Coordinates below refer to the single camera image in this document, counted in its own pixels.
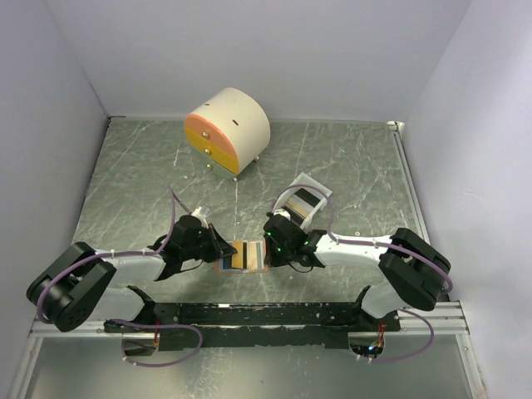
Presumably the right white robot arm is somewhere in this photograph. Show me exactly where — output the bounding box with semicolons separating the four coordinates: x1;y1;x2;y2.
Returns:
264;214;452;331

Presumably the cream round drawer cabinet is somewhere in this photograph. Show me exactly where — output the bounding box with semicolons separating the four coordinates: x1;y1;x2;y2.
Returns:
184;87;271;180

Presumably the white plastic card bin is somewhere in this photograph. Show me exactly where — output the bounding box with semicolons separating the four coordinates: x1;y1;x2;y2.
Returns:
274;172;332;231

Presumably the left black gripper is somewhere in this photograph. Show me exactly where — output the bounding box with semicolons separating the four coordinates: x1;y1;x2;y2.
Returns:
181;222;237;262

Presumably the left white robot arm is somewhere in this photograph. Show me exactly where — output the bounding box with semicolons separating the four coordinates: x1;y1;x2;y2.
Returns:
26;214;238;332

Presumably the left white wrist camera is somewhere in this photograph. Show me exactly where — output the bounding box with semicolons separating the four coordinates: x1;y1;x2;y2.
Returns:
191;205;210;221

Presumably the stack of cards in bin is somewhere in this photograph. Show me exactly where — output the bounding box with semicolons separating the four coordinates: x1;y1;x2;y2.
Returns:
281;187;322;225

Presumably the pink leather card holder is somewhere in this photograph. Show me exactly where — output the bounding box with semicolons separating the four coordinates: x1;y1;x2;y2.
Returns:
215;239;269;273

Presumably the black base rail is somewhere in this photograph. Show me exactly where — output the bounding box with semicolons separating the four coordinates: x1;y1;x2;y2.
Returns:
104;302;400;351

